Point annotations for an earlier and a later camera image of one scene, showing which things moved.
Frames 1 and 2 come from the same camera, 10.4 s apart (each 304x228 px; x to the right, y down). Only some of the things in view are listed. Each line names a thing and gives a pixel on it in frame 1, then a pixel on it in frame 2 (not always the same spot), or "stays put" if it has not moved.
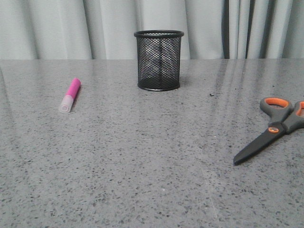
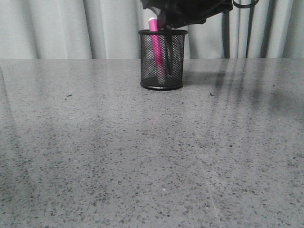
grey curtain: [105, 29] stays put
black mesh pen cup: [159, 53] stays put
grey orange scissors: [287, 118] -> [164, 21]
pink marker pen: [70, 95] -> [156, 43]
